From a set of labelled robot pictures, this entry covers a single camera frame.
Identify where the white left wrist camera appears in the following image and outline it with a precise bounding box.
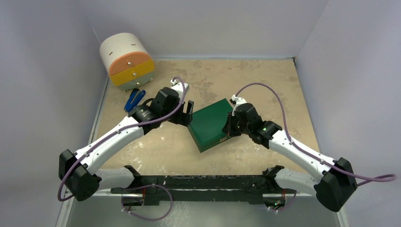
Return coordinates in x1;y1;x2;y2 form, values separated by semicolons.
170;79;190;98

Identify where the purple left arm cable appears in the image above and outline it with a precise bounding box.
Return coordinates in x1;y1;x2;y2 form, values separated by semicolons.
57;77;187;202

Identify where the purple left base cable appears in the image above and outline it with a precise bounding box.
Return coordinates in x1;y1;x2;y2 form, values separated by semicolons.
120;184;174;223

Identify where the blue hand tool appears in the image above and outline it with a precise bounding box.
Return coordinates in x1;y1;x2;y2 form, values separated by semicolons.
124;88;146;113

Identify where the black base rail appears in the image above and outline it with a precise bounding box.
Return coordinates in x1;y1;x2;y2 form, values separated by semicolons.
111;175;295;206

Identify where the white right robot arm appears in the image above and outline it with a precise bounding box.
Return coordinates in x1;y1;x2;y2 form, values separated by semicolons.
222;101;357;212

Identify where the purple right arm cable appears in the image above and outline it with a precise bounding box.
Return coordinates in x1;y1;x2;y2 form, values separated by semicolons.
235;82;397;187

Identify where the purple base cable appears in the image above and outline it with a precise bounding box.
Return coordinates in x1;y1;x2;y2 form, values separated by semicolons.
120;184;174;223
267;191;297;214

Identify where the green jewelry box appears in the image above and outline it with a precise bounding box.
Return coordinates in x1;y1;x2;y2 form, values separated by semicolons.
188;99;233;153

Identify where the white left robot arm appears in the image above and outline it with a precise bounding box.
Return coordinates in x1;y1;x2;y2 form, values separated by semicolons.
58;83;193;201

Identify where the white round drawer cabinet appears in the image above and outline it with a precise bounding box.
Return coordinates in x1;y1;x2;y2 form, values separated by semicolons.
99;33;155;90

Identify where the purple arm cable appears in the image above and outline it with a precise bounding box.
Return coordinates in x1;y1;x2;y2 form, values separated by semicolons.
235;82;397;187
57;77;187;202

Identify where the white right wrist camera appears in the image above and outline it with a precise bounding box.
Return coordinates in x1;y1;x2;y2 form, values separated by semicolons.
229;94;247;109

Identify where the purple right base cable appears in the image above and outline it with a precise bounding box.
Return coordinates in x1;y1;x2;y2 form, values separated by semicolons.
267;191;297;214

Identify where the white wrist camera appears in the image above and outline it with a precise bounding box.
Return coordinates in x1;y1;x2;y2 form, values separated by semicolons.
170;79;190;98
229;94;247;109

